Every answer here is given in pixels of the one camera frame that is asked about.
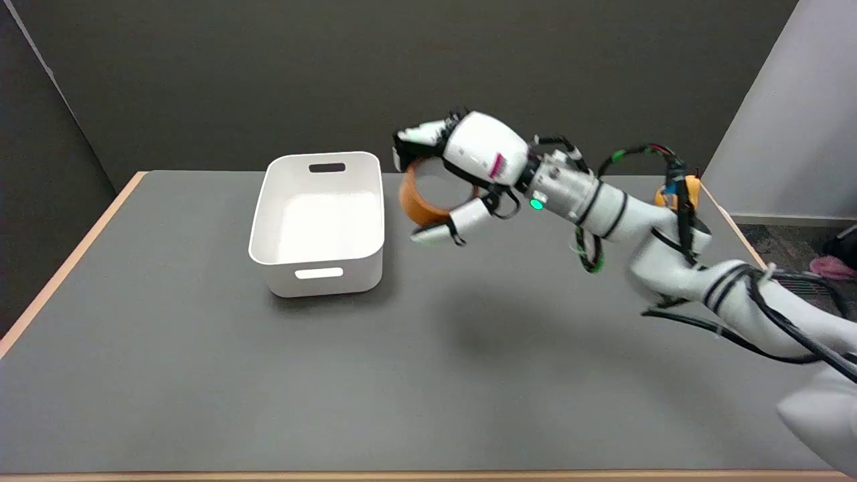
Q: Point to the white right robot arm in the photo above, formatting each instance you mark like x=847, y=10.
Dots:
x=669, y=234

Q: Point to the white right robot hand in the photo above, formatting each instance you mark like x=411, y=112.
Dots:
x=483, y=148

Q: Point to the white plastic box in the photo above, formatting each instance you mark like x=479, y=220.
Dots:
x=320, y=224

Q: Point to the yellow-brown tape roll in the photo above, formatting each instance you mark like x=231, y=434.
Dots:
x=420, y=201

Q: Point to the pink object on floor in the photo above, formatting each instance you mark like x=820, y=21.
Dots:
x=833, y=266

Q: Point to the orange round object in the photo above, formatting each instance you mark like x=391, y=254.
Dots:
x=689, y=189

